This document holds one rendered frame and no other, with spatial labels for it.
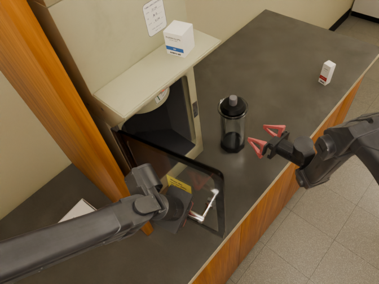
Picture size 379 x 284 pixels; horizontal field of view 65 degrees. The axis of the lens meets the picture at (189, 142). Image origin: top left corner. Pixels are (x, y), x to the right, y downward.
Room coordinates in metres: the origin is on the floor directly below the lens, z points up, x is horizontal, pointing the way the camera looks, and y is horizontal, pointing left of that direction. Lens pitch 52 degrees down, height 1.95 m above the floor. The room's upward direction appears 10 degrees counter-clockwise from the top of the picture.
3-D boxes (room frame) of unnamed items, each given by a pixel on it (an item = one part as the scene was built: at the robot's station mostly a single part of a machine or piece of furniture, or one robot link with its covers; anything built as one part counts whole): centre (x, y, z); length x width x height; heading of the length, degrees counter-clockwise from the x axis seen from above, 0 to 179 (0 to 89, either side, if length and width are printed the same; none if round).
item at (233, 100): (0.73, -0.18, 1.18); 0.09 x 0.09 x 0.07
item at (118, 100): (0.57, 0.04, 1.46); 0.32 x 0.11 x 0.10; 129
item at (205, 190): (0.42, 0.06, 1.19); 0.30 x 0.01 x 0.40; 52
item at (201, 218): (0.35, 0.02, 1.20); 0.10 x 0.05 x 0.03; 52
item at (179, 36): (0.62, -0.02, 1.54); 0.05 x 0.05 x 0.06; 53
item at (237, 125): (0.73, -0.18, 1.06); 0.11 x 0.11 x 0.21
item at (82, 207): (0.48, 0.45, 0.96); 0.16 x 0.12 x 0.04; 135
